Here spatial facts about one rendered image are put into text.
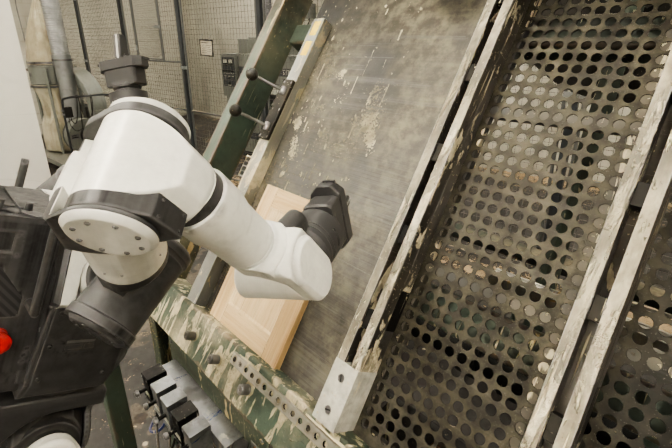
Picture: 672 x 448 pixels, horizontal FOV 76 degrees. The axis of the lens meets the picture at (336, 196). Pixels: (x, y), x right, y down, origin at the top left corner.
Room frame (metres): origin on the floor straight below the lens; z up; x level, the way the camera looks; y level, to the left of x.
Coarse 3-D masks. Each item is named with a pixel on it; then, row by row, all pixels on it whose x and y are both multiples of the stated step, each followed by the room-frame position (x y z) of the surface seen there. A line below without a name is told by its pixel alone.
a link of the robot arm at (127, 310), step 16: (160, 272) 0.48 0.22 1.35; (176, 272) 0.54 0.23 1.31; (96, 288) 0.48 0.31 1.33; (112, 288) 0.47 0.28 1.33; (128, 288) 0.46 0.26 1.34; (144, 288) 0.50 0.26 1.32; (160, 288) 0.52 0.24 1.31; (96, 304) 0.46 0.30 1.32; (112, 304) 0.47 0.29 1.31; (128, 304) 0.48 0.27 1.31; (144, 304) 0.49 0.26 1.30; (128, 320) 0.47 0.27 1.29; (144, 320) 0.49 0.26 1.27
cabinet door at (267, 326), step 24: (264, 192) 1.19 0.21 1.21; (288, 192) 1.13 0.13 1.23; (264, 216) 1.13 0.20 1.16; (216, 312) 1.03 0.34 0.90; (240, 312) 0.98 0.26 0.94; (264, 312) 0.94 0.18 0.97; (288, 312) 0.89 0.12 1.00; (240, 336) 0.93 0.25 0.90; (264, 336) 0.89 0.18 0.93; (288, 336) 0.85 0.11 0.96; (264, 360) 0.85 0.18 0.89
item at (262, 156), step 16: (320, 32) 1.42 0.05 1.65; (320, 48) 1.42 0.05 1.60; (304, 64) 1.37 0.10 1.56; (304, 80) 1.37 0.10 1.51; (288, 112) 1.33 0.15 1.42; (272, 144) 1.28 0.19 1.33; (256, 160) 1.26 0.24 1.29; (256, 176) 1.24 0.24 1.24; (256, 192) 1.23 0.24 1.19; (208, 256) 1.15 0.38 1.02; (208, 272) 1.11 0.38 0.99; (192, 288) 1.11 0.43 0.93; (208, 288) 1.10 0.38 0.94
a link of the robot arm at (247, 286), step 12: (288, 216) 0.55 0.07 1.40; (300, 216) 0.56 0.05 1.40; (312, 228) 0.56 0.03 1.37; (324, 240) 0.55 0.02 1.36; (324, 252) 0.55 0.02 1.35; (240, 276) 0.50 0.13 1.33; (252, 276) 0.49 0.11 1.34; (240, 288) 0.50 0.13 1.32; (252, 288) 0.49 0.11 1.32; (264, 288) 0.49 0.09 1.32; (276, 288) 0.48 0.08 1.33; (288, 288) 0.47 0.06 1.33
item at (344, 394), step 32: (512, 0) 0.98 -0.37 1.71; (480, 32) 0.98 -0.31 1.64; (512, 32) 0.99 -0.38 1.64; (480, 64) 0.93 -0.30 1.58; (448, 96) 0.93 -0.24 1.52; (480, 96) 0.91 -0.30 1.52; (448, 128) 0.90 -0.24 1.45; (448, 160) 0.84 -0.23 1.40; (416, 192) 0.83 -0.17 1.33; (448, 192) 0.85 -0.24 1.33; (416, 224) 0.78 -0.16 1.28; (384, 256) 0.78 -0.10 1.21; (416, 256) 0.78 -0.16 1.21; (384, 288) 0.74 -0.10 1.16; (352, 320) 0.73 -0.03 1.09; (384, 320) 0.71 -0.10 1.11; (352, 352) 0.71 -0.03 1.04; (384, 352) 0.72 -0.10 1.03; (352, 384) 0.65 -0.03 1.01; (320, 416) 0.64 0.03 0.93; (352, 416) 0.65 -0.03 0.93
